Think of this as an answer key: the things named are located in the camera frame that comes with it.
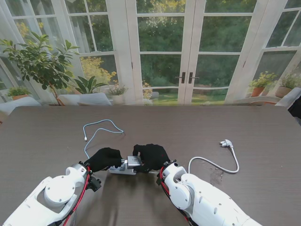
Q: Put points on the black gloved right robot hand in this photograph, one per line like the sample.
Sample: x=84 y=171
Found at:
x=154 y=156

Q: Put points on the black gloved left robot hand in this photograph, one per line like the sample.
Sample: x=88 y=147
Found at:
x=103 y=159

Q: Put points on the grey charger adapter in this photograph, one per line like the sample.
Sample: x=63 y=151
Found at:
x=134 y=161

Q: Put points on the white power strip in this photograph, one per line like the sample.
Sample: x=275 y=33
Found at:
x=122 y=171

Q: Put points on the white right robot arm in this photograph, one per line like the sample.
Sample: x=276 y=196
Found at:
x=200 y=200

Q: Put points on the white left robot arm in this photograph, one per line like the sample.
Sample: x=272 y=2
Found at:
x=56 y=190

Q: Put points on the printed garden window backdrop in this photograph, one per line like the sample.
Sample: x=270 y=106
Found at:
x=162 y=35

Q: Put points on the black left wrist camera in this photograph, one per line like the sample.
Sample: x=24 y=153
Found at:
x=95 y=184

